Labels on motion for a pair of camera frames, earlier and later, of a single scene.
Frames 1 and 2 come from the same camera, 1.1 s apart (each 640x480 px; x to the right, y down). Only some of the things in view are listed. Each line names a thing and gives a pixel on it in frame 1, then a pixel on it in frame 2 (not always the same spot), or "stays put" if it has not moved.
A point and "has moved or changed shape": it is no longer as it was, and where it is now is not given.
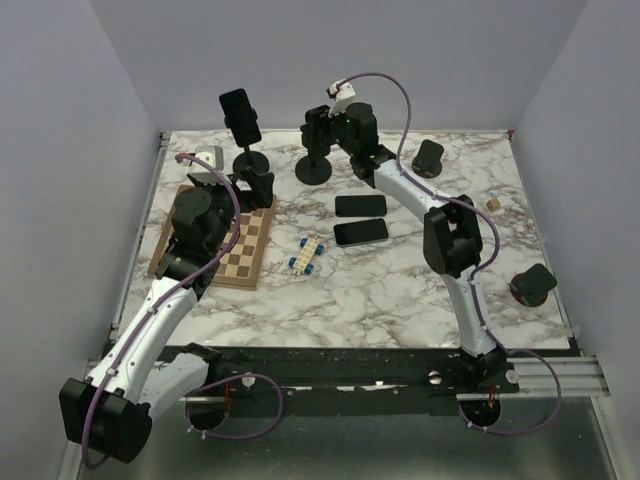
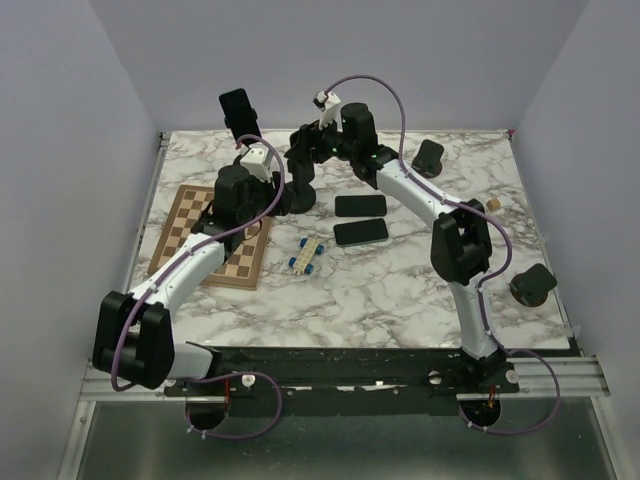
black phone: (243, 124) stays put
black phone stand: (315, 133) has moved or changed shape
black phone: (360, 232) stays put
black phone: (361, 206) stays put
